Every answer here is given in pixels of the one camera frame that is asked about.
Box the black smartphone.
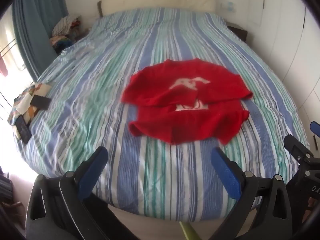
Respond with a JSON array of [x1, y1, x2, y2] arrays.
[[30, 95, 52, 111]]

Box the patchwork patterned cloth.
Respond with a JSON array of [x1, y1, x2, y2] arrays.
[[8, 83, 52, 140]]

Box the pile of clothes on nightstand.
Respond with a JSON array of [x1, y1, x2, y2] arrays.
[[50, 14, 81, 55]]

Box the dark wooden nightstand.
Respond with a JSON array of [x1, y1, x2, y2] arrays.
[[226, 22, 248, 43]]

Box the wall socket with blue stickers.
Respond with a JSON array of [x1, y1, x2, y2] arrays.
[[221, 2, 234, 12]]

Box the striped blue green bedspread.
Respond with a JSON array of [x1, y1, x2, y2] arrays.
[[16, 8, 307, 222]]

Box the teal curtain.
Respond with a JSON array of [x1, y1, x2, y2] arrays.
[[12, 0, 68, 81]]

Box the dark phone with case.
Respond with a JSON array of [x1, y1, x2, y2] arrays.
[[15, 115, 32, 145]]

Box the red sweater with white rabbit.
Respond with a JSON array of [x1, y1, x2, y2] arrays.
[[121, 59, 253, 145]]

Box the white wardrobe doors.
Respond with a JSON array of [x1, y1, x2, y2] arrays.
[[247, 0, 319, 139]]

